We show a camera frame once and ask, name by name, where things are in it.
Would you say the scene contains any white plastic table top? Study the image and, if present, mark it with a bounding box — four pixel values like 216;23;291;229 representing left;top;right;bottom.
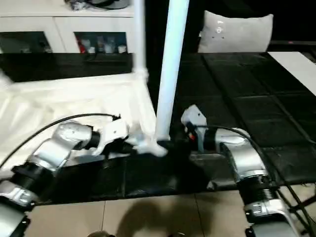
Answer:
0;69;169;169

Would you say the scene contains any white plastic table leg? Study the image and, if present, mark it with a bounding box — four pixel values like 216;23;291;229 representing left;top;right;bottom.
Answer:
132;0;149;82
0;69;11;88
154;0;191;143

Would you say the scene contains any black work mat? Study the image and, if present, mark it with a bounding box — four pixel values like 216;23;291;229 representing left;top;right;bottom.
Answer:
0;51;316;206

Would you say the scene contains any grey cushion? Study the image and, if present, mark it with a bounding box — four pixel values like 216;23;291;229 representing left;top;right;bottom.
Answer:
197;9;275;53

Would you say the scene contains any black cabinet with gold label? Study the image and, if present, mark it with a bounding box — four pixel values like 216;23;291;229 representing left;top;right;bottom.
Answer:
144;0;206;54

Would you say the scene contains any white flat board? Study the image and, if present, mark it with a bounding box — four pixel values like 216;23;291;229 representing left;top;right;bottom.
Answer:
267;50;316;96

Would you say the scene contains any black floor stand bar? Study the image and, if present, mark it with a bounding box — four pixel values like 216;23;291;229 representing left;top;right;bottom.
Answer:
288;194;316;213

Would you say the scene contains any black round helmet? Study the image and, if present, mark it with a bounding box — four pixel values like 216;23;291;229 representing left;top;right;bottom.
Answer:
85;0;134;10

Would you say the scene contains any white sideboard cabinet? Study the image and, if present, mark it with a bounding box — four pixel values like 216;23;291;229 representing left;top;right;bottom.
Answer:
0;0;139;54

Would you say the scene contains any black crumpled bundle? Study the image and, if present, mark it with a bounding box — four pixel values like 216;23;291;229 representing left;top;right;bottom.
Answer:
64;0;88;12

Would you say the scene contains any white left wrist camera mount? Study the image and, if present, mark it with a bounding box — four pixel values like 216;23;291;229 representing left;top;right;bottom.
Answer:
94;119;131;156

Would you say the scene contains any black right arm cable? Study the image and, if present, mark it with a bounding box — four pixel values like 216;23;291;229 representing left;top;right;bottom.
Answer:
194;124;312;233

